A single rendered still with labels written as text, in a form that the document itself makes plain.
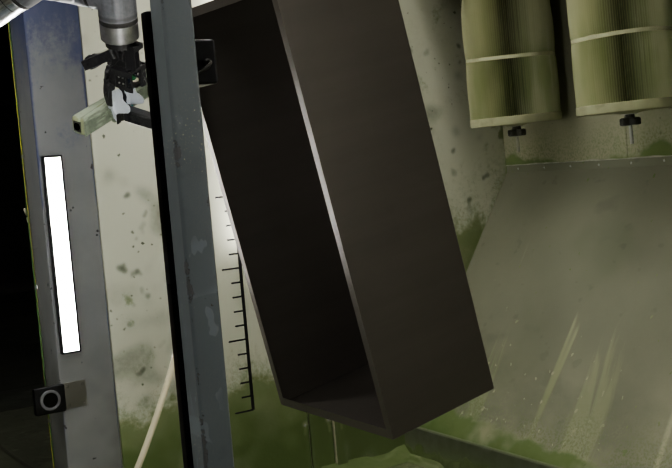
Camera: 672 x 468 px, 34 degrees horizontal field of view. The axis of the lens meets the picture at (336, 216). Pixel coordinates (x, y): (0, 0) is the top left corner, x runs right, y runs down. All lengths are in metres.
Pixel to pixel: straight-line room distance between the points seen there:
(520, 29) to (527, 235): 0.77
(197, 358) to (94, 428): 2.05
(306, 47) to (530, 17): 1.43
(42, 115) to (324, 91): 1.17
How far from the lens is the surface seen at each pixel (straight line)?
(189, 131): 1.67
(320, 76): 2.74
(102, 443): 3.73
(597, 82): 3.55
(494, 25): 3.98
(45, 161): 3.58
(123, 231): 3.68
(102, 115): 2.73
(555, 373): 3.77
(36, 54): 3.63
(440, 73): 4.32
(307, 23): 2.74
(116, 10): 2.60
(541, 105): 3.99
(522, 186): 4.37
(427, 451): 4.16
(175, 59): 1.67
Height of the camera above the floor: 1.19
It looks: 3 degrees down
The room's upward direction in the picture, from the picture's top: 5 degrees counter-clockwise
